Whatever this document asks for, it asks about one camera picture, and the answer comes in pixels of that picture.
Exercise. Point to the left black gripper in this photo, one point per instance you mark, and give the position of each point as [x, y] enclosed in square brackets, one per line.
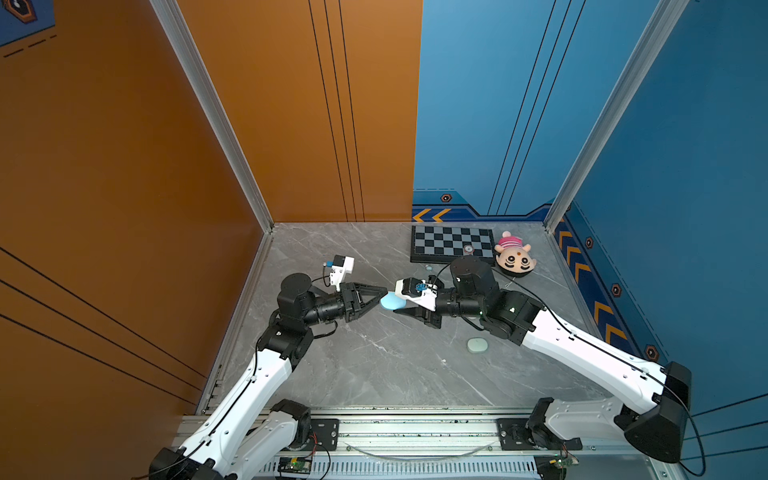
[352, 296]

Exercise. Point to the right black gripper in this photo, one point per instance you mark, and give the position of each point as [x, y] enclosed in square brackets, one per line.
[429, 317]

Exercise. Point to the blue earbud charging case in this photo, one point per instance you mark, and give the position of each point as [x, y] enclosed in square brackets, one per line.
[391, 301]

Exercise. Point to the green earbud charging case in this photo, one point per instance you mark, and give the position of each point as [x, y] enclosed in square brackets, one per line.
[477, 345]

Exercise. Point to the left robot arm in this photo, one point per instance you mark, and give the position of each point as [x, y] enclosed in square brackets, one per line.
[232, 443]

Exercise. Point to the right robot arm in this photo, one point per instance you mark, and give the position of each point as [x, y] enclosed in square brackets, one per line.
[647, 406]

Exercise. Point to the black grey checkerboard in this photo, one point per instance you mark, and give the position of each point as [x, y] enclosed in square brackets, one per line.
[436, 244]

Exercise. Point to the pink plush doll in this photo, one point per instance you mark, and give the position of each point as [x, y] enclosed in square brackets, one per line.
[512, 255]

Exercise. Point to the left green circuit board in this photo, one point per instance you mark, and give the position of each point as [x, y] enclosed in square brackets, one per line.
[294, 467]

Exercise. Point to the green circuit board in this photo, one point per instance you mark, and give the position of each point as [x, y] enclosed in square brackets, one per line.
[294, 467]
[564, 461]

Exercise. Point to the right green circuit board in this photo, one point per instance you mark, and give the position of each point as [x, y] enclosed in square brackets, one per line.
[564, 461]

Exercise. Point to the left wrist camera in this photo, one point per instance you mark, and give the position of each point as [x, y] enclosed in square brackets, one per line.
[335, 271]

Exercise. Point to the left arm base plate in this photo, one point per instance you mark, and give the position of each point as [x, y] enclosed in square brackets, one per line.
[325, 431]

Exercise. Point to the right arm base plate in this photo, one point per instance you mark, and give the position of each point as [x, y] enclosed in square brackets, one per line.
[516, 434]

